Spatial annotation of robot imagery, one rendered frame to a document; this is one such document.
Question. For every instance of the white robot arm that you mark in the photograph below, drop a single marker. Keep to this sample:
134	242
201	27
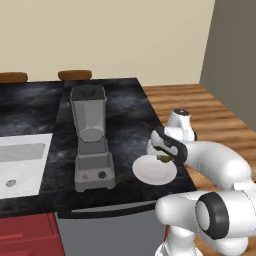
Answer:
220	163

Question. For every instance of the grey dishwasher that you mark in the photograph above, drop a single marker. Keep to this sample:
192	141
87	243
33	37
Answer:
110	236

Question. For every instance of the white round plate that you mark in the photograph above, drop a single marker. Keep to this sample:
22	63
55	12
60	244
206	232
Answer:
151	173

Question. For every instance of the brown green kiwi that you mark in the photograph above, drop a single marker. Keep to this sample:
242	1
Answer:
164	158

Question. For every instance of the white sink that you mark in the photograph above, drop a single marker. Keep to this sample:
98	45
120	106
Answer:
20	166

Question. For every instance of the red cupboard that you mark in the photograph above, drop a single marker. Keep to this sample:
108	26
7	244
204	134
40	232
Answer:
26	236

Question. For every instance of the grey blender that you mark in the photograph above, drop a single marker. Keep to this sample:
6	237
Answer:
90	140

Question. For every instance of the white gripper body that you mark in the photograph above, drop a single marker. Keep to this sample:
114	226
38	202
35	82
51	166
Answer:
152	147

